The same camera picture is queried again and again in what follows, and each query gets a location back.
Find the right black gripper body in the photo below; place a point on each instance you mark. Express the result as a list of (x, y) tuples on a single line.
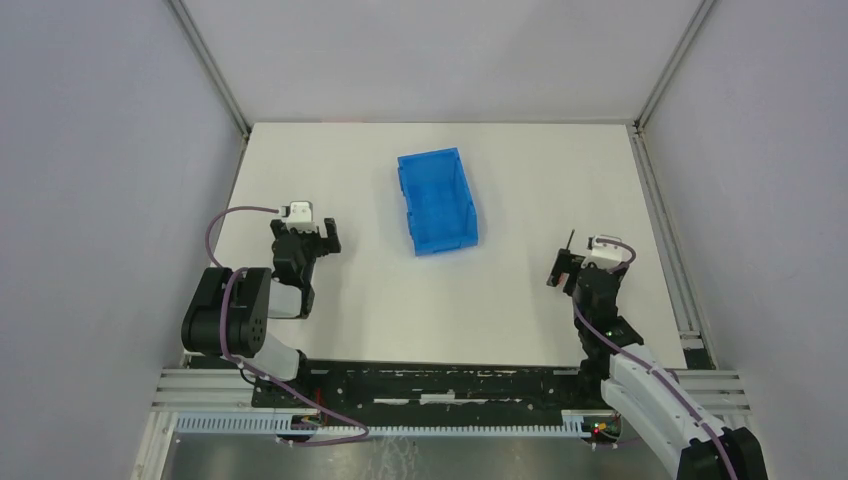
[(566, 270)]

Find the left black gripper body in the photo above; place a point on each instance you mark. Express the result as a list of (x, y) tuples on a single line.
[(307, 241)]

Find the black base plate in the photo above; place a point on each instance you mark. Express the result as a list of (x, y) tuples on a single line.
[(385, 394)]

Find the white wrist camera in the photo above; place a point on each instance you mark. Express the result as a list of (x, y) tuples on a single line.
[(605, 252), (298, 216)]

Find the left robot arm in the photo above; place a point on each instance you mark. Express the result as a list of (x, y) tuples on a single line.
[(228, 315)]

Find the aluminium frame rails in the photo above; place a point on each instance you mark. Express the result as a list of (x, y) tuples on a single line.
[(721, 392)]

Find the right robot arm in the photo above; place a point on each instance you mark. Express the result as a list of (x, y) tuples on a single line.
[(690, 442)]

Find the blue plastic bin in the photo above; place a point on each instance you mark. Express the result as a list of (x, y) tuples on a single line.
[(440, 210)]

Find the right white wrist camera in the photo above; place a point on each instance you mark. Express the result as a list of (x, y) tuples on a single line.
[(605, 252)]

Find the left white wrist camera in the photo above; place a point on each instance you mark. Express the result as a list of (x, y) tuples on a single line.
[(298, 216)]

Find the white cable duct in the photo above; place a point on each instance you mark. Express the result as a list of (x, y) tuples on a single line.
[(287, 424)]

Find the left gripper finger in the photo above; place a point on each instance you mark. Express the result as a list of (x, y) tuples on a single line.
[(278, 228), (330, 243)]

